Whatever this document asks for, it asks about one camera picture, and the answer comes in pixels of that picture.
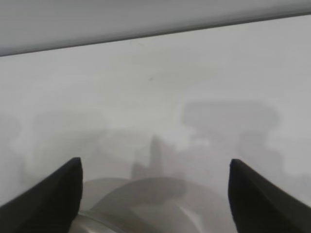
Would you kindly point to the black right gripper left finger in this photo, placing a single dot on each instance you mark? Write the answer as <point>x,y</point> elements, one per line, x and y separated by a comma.
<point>43,208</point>

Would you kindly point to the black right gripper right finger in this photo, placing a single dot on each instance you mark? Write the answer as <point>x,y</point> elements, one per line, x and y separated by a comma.
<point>262,208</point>

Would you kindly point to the stainless steel bowl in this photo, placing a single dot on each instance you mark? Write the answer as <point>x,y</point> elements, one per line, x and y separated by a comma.
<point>150,213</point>

